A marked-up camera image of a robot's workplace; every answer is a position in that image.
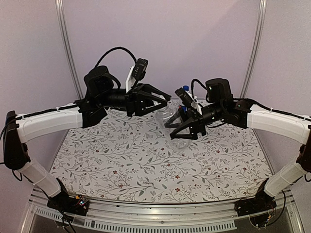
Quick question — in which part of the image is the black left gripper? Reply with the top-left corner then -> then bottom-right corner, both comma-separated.
98,83 -> 171,117

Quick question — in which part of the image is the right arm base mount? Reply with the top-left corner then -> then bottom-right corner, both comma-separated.
234,194 -> 276,216

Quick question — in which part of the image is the right aluminium corner post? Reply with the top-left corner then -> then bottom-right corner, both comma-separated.
240,0 -> 267,98

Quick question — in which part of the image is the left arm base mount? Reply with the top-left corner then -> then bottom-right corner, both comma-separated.
47,192 -> 89,216

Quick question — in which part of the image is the left black camera cable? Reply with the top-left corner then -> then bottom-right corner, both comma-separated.
94,47 -> 137,67

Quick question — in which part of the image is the aluminium front rail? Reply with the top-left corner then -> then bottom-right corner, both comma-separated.
20,188 -> 306,233

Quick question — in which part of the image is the aluminium corner post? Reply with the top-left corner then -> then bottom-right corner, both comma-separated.
55,0 -> 83,99
240,0 -> 267,98

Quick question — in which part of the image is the right black camera cable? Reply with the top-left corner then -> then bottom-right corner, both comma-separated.
190,79 -> 209,98

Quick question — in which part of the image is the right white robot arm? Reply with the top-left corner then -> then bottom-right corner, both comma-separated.
164,78 -> 311,212

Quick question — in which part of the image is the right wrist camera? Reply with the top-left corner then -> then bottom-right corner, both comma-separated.
175,88 -> 202,115

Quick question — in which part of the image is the black camera cable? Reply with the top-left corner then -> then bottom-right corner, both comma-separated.
190,79 -> 209,98
94,47 -> 137,67

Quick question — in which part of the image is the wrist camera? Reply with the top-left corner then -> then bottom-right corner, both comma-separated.
125,58 -> 148,92
175,88 -> 202,115

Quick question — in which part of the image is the floral patterned table mat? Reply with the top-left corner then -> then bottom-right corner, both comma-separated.
50,110 -> 272,203

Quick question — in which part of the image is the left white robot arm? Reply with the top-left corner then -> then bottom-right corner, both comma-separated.
1,64 -> 171,211

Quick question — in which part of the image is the blue label plastic bottle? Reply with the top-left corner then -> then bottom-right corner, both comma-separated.
178,87 -> 193,112

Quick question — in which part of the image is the clear plastic bottle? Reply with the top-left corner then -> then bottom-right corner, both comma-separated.
155,105 -> 190,151

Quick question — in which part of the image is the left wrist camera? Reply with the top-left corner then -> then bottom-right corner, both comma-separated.
125,58 -> 148,92

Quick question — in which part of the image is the left aluminium corner post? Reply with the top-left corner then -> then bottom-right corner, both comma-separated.
55,0 -> 83,99

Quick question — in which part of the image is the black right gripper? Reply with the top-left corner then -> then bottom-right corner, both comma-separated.
165,101 -> 225,139

